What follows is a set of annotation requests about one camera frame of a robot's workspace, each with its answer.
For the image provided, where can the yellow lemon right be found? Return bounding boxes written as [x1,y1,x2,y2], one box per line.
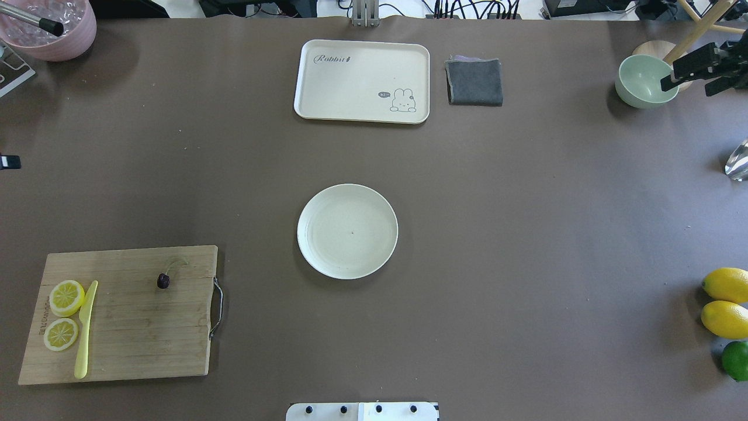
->
[701,301,747,340]

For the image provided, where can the yellow lemon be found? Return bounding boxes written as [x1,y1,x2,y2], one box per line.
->
[702,267,747,304]
[701,301,747,340]

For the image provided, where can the lemon slice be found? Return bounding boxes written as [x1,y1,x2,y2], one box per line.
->
[49,279,85,318]
[43,318,78,352]

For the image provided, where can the pink ice bowl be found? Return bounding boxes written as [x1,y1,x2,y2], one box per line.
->
[1,1,97,62]

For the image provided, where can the white round plate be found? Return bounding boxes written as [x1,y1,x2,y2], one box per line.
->
[296,184,400,280]

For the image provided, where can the white wire cup rack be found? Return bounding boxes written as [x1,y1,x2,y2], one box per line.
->
[0,41,36,98]

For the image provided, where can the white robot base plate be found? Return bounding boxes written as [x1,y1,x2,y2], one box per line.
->
[285,401,440,420]

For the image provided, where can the wooden cutting board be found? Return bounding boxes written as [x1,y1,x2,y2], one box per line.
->
[18,245,219,385]

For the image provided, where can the wooden cup stand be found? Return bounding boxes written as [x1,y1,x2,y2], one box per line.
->
[633,1,746,87]

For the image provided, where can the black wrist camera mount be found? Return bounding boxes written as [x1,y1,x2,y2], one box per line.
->
[660,33,747,97]

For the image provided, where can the lemon slice far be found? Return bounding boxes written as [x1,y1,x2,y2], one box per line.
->
[49,279,85,318]

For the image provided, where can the yellow plastic knife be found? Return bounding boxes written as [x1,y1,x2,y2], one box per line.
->
[73,280,99,380]

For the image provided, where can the lemon slice near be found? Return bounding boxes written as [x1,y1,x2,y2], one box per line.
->
[43,318,78,352]

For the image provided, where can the green lime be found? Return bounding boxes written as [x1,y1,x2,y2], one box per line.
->
[721,341,747,382]

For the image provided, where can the yellow lemon left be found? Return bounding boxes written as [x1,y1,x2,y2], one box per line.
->
[702,267,747,304]

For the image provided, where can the cream rabbit tray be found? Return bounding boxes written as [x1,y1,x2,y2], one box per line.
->
[294,39,431,125]

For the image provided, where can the mint green bowl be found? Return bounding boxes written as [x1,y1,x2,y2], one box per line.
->
[614,55,680,109]

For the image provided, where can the metal scoop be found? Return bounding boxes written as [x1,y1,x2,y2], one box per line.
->
[724,138,747,182]

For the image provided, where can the aluminium frame post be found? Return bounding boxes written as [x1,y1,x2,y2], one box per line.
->
[350,0,380,27]

